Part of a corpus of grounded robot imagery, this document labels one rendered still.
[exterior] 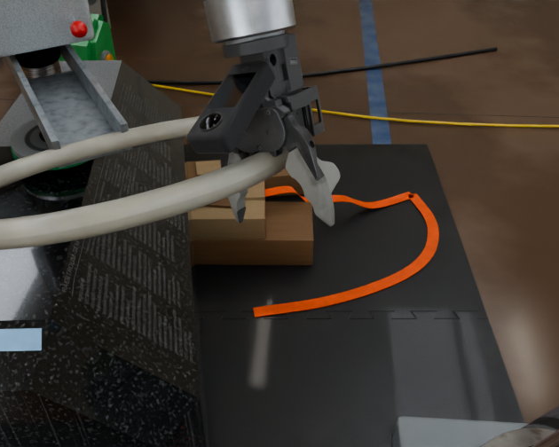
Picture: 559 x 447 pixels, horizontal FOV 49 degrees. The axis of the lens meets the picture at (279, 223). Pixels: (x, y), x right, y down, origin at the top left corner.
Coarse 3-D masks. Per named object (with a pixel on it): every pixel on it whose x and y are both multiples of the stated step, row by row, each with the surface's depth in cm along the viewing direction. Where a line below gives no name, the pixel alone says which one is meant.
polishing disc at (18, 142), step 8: (32, 120) 149; (24, 128) 146; (32, 128) 146; (16, 136) 143; (24, 136) 143; (32, 136) 143; (16, 144) 140; (24, 144) 140; (32, 144) 140; (40, 144) 140; (16, 152) 138; (24, 152) 138; (32, 152) 138
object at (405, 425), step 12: (408, 420) 91; (420, 420) 91; (432, 420) 91; (444, 420) 91; (456, 420) 91; (468, 420) 91; (480, 420) 91; (396, 432) 91; (408, 432) 89; (420, 432) 89; (432, 432) 89; (444, 432) 89; (456, 432) 89; (468, 432) 89; (480, 432) 89; (492, 432) 89; (504, 432) 89; (396, 444) 90; (408, 444) 88; (420, 444) 88; (432, 444) 88; (444, 444) 88; (456, 444) 88; (468, 444) 88; (480, 444) 88
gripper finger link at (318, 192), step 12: (288, 156) 64; (300, 156) 64; (288, 168) 65; (300, 168) 64; (324, 168) 67; (336, 168) 68; (300, 180) 65; (312, 180) 64; (324, 180) 64; (336, 180) 67; (312, 192) 64; (324, 192) 64; (312, 204) 65; (324, 204) 65; (324, 216) 65
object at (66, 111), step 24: (72, 48) 124; (72, 72) 126; (24, 96) 117; (48, 96) 117; (72, 96) 117; (96, 96) 111; (48, 120) 101; (72, 120) 109; (96, 120) 109; (120, 120) 100; (48, 144) 101
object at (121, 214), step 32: (160, 128) 100; (32, 160) 93; (64, 160) 96; (256, 160) 64; (160, 192) 58; (192, 192) 59; (224, 192) 61; (0, 224) 58; (32, 224) 57; (64, 224) 57; (96, 224) 57; (128, 224) 58
